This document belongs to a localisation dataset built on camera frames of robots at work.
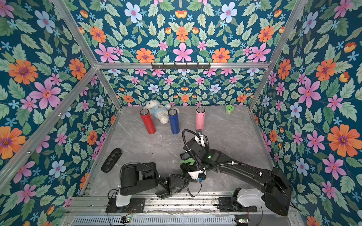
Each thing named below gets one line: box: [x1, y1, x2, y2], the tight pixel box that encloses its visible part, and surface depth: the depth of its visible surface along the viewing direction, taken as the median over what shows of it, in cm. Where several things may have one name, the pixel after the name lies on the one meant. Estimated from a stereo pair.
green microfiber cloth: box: [180, 157, 196, 166], surface depth 80 cm
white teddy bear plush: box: [143, 99, 181, 124], surface depth 109 cm
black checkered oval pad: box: [100, 147, 123, 173], surface depth 89 cm
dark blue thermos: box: [167, 108, 181, 135], surface depth 96 cm
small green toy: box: [225, 104, 235, 115], surface depth 117 cm
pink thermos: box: [195, 105, 206, 131], surface depth 93 cm
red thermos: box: [139, 108, 157, 135], surface depth 95 cm
